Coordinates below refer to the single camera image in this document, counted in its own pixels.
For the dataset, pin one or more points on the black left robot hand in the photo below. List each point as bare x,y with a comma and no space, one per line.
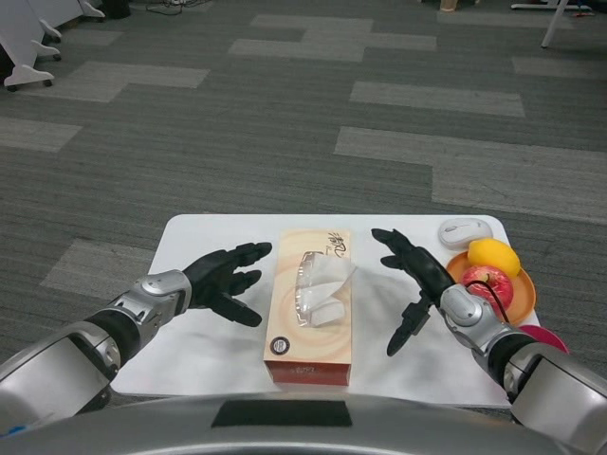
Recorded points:
213,279

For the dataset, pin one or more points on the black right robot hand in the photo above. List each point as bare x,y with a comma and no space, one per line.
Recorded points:
427,272

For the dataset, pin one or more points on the white tissue sheet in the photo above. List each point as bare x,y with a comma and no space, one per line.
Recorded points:
327,275

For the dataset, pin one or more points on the beige and red tissue box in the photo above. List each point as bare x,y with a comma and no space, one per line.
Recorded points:
308,341

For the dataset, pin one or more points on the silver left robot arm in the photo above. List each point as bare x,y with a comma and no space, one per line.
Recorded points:
152,294

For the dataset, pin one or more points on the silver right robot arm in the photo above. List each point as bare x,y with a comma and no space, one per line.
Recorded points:
465,308

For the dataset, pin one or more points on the white computer mouse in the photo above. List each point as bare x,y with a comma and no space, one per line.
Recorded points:
462,232

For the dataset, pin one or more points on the yellow lemon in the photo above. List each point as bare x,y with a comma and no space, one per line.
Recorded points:
493,256

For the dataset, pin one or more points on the red apple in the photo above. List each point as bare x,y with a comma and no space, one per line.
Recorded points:
505,286

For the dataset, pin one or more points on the orange round plate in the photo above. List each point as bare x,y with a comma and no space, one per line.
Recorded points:
521,294

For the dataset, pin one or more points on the pink plastic cup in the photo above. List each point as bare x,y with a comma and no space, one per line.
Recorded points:
545,336

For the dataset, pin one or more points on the silver robot chest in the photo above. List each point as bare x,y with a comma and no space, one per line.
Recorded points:
142,426

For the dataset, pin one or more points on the white partition panel on casters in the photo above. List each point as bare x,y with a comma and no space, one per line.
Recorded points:
92,12
47,49
51,30
26,76

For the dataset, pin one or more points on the white power strip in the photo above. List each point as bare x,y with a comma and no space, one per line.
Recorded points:
173,2

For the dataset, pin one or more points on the white slanted desk leg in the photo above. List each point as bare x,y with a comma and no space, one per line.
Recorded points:
559,23

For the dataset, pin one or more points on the white desk foot bar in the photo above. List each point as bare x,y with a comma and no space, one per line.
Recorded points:
536,6

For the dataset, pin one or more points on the black trash bin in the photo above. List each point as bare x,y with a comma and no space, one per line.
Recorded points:
116,7

